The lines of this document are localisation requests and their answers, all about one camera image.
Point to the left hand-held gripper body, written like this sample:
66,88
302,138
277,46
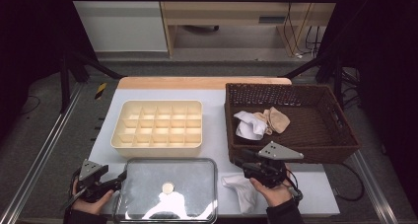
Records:
92,187

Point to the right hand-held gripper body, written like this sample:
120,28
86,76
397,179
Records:
271,174

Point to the white sock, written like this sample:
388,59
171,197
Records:
244,194
251,128

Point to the cream compartment storage box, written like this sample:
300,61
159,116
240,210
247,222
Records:
157,152

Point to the brown wicker basket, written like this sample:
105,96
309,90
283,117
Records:
312,135

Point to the clear plastic lid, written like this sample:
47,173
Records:
187,178

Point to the person's left hand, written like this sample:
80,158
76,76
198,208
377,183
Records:
92,206

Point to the person's right hand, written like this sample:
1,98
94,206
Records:
276,196

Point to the yellow black striped tape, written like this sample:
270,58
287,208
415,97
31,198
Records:
101,90

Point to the black metal stand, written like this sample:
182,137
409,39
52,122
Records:
64,86
338,82

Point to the wooden desk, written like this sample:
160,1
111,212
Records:
230,12

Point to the white cabinet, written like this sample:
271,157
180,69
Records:
121,26

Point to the black curtain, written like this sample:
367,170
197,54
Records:
29,36
387,53

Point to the aluminium rail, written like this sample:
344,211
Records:
378,191
39,158

